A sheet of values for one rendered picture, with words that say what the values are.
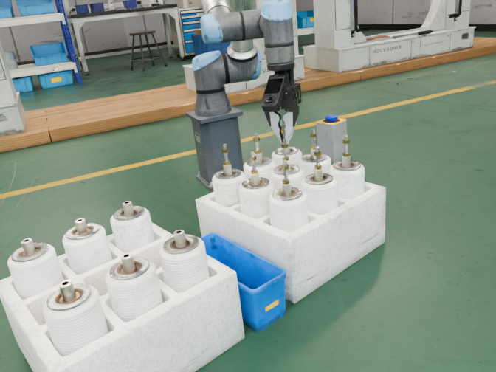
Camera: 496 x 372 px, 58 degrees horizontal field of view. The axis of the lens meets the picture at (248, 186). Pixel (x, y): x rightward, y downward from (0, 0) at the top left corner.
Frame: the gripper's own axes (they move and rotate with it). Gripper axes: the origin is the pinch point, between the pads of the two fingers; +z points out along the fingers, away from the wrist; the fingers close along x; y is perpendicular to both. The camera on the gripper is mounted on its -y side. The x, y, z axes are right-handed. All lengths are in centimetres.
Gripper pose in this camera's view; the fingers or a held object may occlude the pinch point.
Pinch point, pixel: (283, 139)
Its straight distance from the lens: 123.3
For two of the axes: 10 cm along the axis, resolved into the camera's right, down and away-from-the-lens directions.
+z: 1.0, 9.2, 3.8
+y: 3.8, -3.9, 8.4
